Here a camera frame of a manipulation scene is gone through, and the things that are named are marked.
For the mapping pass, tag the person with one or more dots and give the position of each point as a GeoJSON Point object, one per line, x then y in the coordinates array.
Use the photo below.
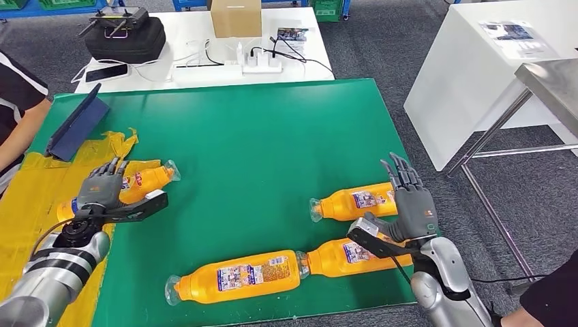
{"type": "Point", "coordinates": [16, 85]}
{"type": "Point", "coordinates": [555, 302]}

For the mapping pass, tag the green plastic crate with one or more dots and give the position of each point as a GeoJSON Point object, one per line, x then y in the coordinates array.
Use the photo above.
{"type": "Point", "coordinates": [11, 3]}
{"type": "Point", "coordinates": [67, 3]}
{"type": "Point", "coordinates": [326, 11]}

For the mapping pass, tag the black smartphone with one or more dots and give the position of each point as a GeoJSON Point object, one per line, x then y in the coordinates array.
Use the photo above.
{"type": "Point", "coordinates": [106, 72]}

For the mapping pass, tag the person's forearm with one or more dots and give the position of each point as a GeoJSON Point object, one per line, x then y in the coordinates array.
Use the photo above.
{"type": "Point", "coordinates": [22, 135]}

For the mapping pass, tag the white charger plug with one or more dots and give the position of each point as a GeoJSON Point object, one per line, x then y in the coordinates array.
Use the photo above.
{"type": "Point", "coordinates": [260, 56]}
{"type": "Point", "coordinates": [239, 54]}

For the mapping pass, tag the stainless steel table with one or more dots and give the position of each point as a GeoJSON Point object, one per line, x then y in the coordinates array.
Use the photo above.
{"type": "Point", "coordinates": [553, 85]}

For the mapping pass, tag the white power strip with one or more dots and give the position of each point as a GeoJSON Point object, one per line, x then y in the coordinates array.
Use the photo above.
{"type": "Point", "coordinates": [262, 68]}

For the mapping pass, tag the brown cardboard box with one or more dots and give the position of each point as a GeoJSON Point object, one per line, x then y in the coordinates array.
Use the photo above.
{"type": "Point", "coordinates": [235, 18]}

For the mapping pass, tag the green table mat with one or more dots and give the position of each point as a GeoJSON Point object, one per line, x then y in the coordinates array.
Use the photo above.
{"type": "Point", "coordinates": [253, 158]}

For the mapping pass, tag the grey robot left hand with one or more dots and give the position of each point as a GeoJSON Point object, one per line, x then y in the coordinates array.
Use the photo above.
{"type": "Point", "coordinates": [101, 189]}

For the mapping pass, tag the black drone remote controller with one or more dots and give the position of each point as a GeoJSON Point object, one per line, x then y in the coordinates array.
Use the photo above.
{"type": "Point", "coordinates": [119, 19]}

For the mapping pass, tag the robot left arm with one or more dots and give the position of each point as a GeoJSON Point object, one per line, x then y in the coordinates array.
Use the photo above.
{"type": "Point", "coordinates": [49, 280]}

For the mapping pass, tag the white panel-sided table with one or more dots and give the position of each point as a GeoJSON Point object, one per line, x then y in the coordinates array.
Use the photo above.
{"type": "Point", "coordinates": [460, 81]}

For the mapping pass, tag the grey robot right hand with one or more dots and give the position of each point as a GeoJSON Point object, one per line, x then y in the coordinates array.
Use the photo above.
{"type": "Point", "coordinates": [415, 212]}

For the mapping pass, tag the white rectangular table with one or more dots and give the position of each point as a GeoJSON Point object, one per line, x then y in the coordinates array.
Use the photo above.
{"type": "Point", "coordinates": [189, 27]}

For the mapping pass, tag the large printed leaflet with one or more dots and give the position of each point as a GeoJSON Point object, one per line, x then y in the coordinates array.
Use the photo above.
{"type": "Point", "coordinates": [515, 38]}

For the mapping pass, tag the black carrying case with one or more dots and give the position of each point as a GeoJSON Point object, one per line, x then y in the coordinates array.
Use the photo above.
{"type": "Point", "coordinates": [126, 45]}

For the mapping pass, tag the dark blue tablet case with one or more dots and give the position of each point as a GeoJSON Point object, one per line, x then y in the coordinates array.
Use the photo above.
{"type": "Point", "coordinates": [77, 130]}

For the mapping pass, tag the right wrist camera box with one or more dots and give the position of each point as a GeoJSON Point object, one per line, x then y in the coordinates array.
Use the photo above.
{"type": "Point", "coordinates": [370, 241]}

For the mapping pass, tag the orange detergent bottle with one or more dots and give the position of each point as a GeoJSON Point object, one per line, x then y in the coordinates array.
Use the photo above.
{"type": "Point", "coordinates": [334, 259]}
{"type": "Point", "coordinates": [144, 180]}
{"type": "Point", "coordinates": [239, 277]}
{"type": "Point", "coordinates": [347, 203]}

